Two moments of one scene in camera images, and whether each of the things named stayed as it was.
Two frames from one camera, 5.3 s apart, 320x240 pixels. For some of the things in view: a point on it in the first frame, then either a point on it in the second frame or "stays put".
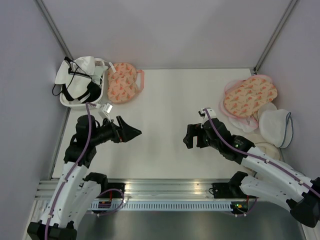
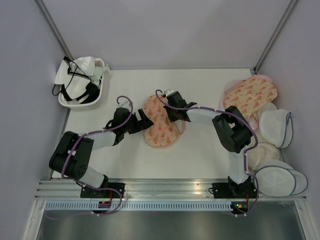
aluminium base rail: x=146 y=188 stays put
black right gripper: x=194 y=130 to x=172 y=119
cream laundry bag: x=264 y=146 stays put
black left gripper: x=124 y=134 to x=141 y=125
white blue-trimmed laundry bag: x=276 y=126 stays put
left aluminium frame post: x=54 y=29 stays put
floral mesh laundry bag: x=122 y=84 to x=164 y=132
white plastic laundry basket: x=83 y=106 stays put
